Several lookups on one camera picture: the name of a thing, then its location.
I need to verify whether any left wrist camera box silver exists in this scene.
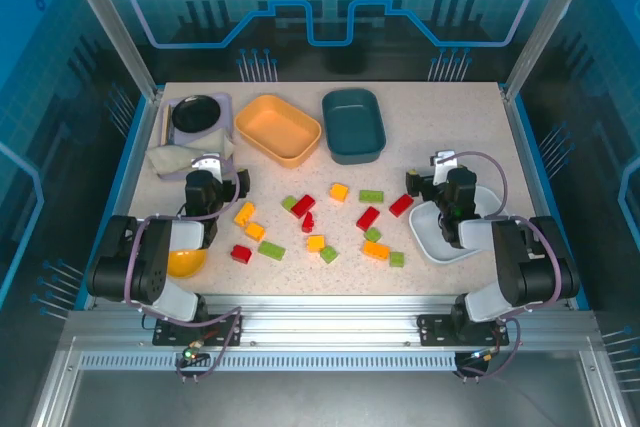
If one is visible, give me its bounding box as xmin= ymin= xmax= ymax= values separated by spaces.
xmin=191 ymin=155 xmax=222 ymax=181

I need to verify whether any yellow long lego brick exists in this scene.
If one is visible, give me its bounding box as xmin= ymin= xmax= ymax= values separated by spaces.
xmin=233 ymin=201 xmax=257 ymax=227

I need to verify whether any orange long lego brick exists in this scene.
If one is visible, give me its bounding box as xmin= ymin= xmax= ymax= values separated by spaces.
xmin=362 ymin=240 xmax=391 ymax=261

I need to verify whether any aluminium mounting rail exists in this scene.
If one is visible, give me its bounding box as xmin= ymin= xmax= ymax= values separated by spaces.
xmin=64 ymin=294 xmax=601 ymax=349

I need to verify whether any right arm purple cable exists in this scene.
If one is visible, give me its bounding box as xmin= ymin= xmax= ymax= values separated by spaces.
xmin=449 ymin=150 xmax=561 ymax=384

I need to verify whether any slotted grey cable duct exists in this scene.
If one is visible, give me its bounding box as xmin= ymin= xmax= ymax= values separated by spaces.
xmin=78 ymin=352 xmax=459 ymax=371

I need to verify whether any beige wooden chopstick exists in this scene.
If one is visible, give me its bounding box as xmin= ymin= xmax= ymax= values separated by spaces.
xmin=160 ymin=104 xmax=174 ymax=144

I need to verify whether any white oblong container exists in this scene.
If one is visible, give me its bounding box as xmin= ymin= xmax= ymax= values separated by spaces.
xmin=408 ymin=185 xmax=511 ymax=265

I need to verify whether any yellow-orange oblong container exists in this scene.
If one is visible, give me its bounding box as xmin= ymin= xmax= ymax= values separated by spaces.
xmin=233 ymin=93 xmax=323 ymax=170

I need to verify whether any right wrist camera box silver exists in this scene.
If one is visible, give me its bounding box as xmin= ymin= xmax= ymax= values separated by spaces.
xmin=432 ymin=150 xmax=457 ymax=184

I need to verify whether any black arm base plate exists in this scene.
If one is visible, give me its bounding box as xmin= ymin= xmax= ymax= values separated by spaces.
xmin=152 ymin=314 xmax=245 ymax=347
xmin=417 ymin=314 xmax=510 ymax=347

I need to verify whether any teal oblong container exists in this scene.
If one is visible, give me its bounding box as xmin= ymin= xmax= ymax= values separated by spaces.
xmin=321 ymin=88 xmax=388 ymax=166

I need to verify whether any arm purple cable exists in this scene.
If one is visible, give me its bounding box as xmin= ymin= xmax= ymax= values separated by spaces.
xmin=449 ymin=150 xmax=561 ymax=384
xmin=123 ymin=155 xmax=243 ymax=384

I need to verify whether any aluminium frame post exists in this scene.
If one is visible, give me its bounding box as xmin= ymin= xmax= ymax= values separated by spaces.
xmin=501 ymin=0 xmax=605 ymax=103
xmin=55 ymin=0 xmax=165 ymax=102

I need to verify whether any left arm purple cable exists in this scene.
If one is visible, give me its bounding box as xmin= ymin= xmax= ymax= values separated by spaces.
xmin=123 ymin=155 xmax=243 ymax=384

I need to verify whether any lilac plastic tray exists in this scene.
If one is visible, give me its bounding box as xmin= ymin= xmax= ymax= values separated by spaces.
xmin=158 ymin=91 xmax=236 ymax=183

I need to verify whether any small wired controller board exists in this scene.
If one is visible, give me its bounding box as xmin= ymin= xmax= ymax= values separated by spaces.
xmin=460 ymin=348 xmax=500 ymax=367
xmin=180 ymin=343 xmax=211 ymax=367

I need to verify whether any black round plate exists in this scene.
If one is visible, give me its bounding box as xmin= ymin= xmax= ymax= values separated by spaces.
xmin=171 ymin=94 xmax=222 ymax=134

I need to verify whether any wrist camera box silver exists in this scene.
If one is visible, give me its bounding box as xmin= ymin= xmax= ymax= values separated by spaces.
xmin=191 ymin=155 xmax=222 ymax=181
xmin=432 ymin=150 xmax=457 ymax=184

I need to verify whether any yellow round bowl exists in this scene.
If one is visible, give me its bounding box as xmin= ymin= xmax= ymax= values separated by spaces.
xmin=166 ymin=248 xmax=208 ymax=279

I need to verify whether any red long lego brick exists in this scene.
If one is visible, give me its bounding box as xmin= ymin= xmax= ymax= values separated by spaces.
xmin=291 ymin=194 xmax=317 ymax=220
xmin=355 ymin=206 xmax=380 ymax=232
xmin=388 ymin=194 xmax=415 ymax=218

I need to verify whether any beige folded cloth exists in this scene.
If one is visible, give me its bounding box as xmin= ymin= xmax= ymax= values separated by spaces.
xmin=145 ymin=127 xmax=237 ymax=180

